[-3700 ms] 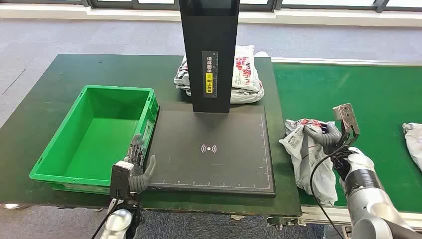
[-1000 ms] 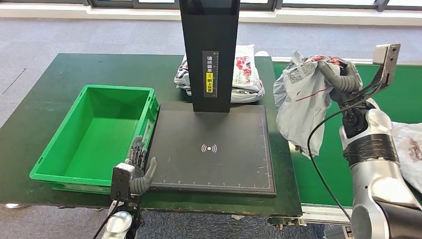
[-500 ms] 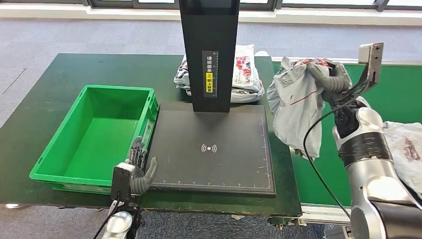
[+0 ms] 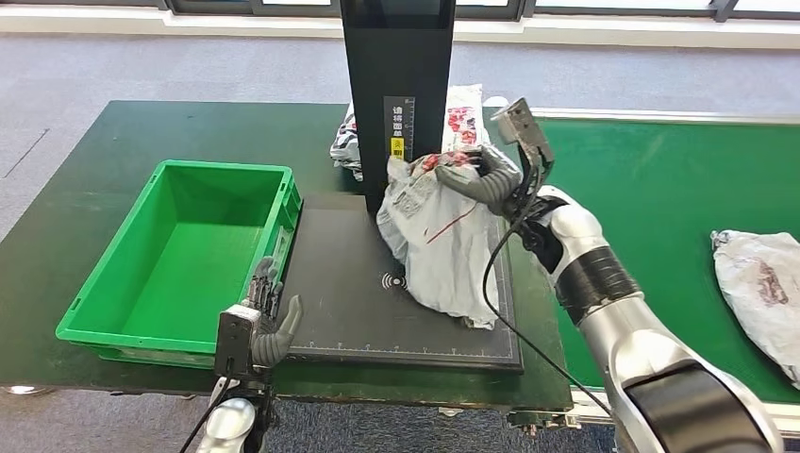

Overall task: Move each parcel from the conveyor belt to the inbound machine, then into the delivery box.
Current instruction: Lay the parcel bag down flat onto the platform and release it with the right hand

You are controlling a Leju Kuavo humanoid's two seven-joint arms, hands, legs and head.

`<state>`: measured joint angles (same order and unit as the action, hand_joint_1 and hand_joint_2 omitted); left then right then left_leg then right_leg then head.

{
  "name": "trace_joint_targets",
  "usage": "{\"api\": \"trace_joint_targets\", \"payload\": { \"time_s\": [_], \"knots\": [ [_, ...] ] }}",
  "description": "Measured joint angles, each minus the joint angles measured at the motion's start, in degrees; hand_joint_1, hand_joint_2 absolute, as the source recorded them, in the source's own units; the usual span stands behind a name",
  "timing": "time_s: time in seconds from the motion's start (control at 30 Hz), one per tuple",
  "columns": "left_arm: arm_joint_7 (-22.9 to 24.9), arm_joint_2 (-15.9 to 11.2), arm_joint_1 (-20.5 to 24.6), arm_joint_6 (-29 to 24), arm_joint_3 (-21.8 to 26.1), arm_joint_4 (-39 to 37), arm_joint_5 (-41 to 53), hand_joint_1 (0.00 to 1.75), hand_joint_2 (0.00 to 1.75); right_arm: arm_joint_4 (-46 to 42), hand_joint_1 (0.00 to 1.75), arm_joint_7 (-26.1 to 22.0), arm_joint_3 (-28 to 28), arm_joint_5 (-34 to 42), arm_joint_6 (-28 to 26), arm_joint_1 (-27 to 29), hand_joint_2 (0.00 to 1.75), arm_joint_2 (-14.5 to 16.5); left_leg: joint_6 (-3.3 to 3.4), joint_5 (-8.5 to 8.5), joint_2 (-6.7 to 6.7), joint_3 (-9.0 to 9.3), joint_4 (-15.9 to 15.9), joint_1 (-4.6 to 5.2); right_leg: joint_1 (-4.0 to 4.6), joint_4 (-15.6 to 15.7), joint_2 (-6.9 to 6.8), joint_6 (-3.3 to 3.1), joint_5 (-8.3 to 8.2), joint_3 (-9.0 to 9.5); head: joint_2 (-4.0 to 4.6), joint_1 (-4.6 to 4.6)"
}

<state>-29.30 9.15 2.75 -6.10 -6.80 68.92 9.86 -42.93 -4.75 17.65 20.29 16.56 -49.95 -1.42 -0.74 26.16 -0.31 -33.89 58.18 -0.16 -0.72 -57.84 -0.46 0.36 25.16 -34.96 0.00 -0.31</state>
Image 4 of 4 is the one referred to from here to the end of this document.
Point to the dark green table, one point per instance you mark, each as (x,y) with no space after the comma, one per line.
(75,187)

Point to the dark window frame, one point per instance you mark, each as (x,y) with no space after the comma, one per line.
(212,10)

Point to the black inbound scanner machine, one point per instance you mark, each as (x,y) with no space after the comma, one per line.
(350,312)

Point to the white window sill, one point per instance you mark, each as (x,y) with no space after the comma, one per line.
(125,22)

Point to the black yellow ruler sticker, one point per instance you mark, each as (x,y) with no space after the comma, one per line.
(398,125)

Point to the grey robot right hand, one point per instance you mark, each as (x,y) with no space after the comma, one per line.
(456,176)

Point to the white parcel bag black stripes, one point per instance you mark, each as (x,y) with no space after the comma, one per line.
(347,144)

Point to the white conveyor end cap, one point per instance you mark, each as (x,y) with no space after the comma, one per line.
(497,102)

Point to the white parcel bag red pictures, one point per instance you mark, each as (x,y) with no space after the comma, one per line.
(462,119)

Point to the grey parcel bag faded print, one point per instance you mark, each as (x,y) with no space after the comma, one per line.
(762,287)

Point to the green plastic crate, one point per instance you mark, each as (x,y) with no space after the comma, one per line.
(187,262)

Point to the green conveyor belt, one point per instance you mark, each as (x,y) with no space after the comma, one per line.
(656,187)

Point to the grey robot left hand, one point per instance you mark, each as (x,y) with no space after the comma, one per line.
(265,294)

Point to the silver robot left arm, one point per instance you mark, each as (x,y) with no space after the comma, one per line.
(225,425)

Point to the grey red-print parcel bag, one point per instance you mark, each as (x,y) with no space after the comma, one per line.
(444,262)

